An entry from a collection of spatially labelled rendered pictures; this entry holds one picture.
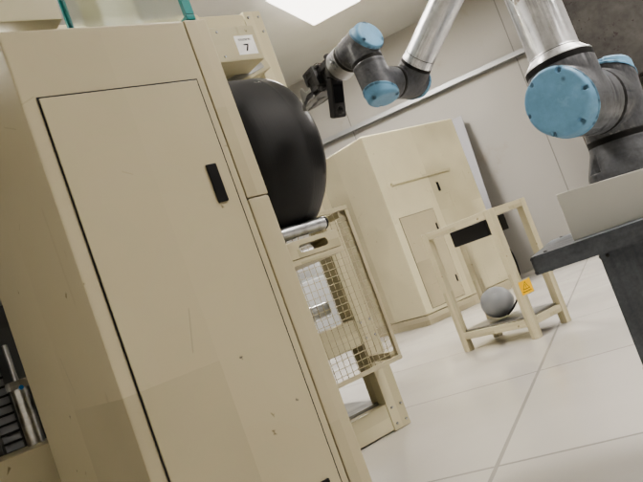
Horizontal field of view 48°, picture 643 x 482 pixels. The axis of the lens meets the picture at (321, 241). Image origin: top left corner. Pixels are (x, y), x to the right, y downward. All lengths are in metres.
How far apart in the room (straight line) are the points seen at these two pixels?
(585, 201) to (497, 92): 8.24
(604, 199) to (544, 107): 0.23
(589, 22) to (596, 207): 6.72
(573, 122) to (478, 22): 8.49
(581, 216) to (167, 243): 0.88
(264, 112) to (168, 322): 1.16
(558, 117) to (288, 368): 0.77
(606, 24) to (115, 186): 7.32
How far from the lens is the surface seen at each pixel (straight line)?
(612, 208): 1.65
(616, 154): 1.75
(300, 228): 2.34
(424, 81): 2.07
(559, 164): 9.70
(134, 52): 1.40
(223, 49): 2.90
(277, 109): 2.31
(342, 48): 2.03
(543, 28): 1.67
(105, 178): 1.27
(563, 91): 1.60
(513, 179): 9.76
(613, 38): 8.24
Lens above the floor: 0.69
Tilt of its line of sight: 4 degrees up
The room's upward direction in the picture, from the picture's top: 20 degrees counter-clockwise
